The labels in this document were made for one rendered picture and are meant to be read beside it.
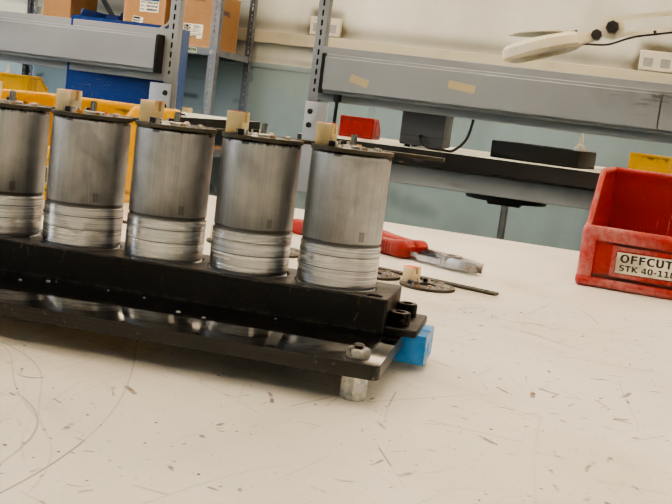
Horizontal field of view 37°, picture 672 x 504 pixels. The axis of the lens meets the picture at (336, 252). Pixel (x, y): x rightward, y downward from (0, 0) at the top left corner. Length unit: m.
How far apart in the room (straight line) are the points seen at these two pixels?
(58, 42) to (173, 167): 2.61
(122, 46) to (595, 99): 1.24
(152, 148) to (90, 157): 0.02
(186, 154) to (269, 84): 4.60
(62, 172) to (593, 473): 0.18
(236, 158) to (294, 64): 4.58
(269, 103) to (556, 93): 2.57
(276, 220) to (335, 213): 0.02
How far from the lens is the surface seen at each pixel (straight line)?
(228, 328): 0.28
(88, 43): 2.87
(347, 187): 0.29
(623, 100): 2.51
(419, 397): 0.27
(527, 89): 2.52
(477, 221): 4.68
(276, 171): 0.30
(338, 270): 0.30
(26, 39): 2.97
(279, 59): 4.90
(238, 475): 0.20
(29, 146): 0.33
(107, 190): 0.32
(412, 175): 2.62
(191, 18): 4.61
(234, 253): 0.30
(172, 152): 0.31
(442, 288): 0.45
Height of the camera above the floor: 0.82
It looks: 8 degrees down
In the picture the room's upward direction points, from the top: 7 degrees clockwise
